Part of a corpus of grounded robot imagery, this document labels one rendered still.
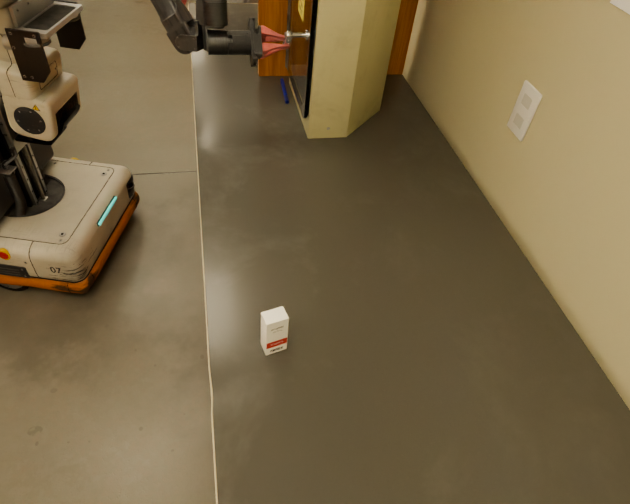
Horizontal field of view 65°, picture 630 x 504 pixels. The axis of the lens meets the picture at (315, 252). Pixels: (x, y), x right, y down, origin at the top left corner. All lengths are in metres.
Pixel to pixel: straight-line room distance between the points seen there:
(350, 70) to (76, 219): 1.34
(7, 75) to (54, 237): 0.61
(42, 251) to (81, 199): 0.31
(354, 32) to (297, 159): 0.33
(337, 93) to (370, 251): 0.46
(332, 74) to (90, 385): 1.39
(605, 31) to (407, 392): 0.72
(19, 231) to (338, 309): 1.56
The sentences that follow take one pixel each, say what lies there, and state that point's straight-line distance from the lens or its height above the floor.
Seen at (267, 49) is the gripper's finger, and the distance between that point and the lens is 1.31.
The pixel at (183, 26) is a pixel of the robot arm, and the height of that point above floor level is 1.20.
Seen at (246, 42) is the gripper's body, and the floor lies 1.17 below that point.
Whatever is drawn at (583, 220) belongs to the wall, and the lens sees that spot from 1.09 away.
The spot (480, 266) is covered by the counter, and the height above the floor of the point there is 0.94.
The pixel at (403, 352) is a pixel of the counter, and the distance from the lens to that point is 0.92.
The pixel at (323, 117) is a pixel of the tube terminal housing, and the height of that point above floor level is 1.00.
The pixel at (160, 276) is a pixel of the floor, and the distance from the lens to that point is 2.29.
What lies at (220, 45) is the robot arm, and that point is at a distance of 1.31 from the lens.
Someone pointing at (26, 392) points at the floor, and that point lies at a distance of 2.10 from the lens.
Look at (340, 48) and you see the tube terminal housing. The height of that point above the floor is 1.19.
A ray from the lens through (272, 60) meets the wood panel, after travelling 1.67.
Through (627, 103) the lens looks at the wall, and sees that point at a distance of 1.02.
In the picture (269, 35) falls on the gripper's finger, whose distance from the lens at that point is 1.33.
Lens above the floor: 1.68
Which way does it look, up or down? 45 degrees down
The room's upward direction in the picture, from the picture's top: 7 degrees clockwise
